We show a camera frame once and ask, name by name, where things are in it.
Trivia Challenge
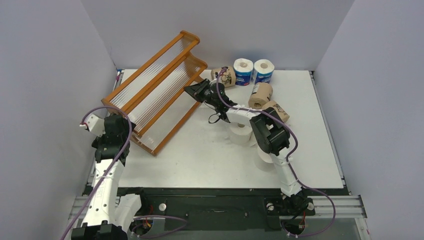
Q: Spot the blue wrapped toilet roll right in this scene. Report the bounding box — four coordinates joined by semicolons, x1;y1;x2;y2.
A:
251;59;275;84

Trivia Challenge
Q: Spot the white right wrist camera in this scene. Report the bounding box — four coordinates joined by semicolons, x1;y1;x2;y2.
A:
210;79;221;89

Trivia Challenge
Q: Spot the orange wooden tiered shelf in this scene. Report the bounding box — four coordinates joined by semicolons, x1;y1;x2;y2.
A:
101;30;208;156

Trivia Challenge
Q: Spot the brown wrapped roll with cartoon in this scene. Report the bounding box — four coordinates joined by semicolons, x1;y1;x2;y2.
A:
210;66;236;88

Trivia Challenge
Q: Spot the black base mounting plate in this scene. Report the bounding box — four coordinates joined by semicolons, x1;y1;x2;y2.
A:
117;187;349;231

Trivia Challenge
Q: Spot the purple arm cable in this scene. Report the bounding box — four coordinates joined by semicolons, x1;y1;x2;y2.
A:
59;105;188;240
215;66;337;239

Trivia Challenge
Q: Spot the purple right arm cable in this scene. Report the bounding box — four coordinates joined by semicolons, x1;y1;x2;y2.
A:
215;66;337;239

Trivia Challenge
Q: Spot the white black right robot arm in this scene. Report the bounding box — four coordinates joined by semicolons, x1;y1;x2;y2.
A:
183;79;315;216

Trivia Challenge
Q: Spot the brown roll black print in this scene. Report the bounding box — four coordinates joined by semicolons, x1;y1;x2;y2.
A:
261;100;290;123

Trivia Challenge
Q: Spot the blue wrapped toilet roll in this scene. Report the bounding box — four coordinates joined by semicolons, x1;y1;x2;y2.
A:
233;58;254;86
251;59;275;84

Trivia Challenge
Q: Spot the blue wrapped toilet roll left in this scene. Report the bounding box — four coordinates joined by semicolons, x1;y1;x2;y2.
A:
233;58;254;86

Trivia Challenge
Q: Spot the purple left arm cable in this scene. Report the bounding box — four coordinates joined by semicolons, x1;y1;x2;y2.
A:
59;105;188;240

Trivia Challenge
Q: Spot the brown wrapped roll plain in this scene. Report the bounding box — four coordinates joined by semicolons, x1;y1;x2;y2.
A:
248;82;273;109

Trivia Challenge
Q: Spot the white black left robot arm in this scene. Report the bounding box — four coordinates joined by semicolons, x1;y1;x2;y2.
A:
70;113;149;240

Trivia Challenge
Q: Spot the white toilet paper roll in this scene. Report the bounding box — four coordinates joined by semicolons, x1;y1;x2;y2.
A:
247;132;257;147
253;145;275;172
228;123;253;145

